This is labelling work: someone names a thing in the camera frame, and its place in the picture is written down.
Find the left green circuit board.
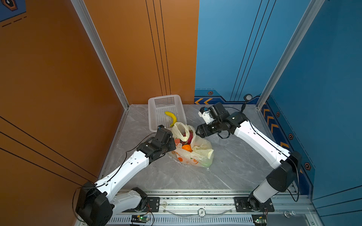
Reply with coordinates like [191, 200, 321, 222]
[131, 215, 150, 224]

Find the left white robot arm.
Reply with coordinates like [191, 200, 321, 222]
[73, 125, 176, 226]

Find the right green circuit board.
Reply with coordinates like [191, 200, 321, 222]
[252, 215, 267, 226]

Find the green circuit board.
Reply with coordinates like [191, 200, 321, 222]
[131, 215, 150, 224]
[252, 215, 267, 226]

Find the translucent printed plastic bag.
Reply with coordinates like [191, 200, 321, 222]
[170, 122, 214, 168]

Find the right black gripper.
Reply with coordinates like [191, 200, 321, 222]
[194, 120, 222, 138]

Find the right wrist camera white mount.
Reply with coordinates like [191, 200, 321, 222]
[199, 107, 214, 125]

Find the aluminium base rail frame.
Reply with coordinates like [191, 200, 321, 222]
[107, 189, 323, 226]

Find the yellow banana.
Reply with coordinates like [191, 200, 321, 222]
[165, 112, 177, 127]

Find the black round-base lamp stand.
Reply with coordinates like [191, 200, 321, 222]
[240, 94, 253, 113]

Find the white perforated plastic basket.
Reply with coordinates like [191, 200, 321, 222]
[148, 95, 187, 132]

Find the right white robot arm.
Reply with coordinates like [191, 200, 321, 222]
[196, 103, 302, 211]

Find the pink dragon fruit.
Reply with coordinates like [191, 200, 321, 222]
[185, 131, 193, 145]

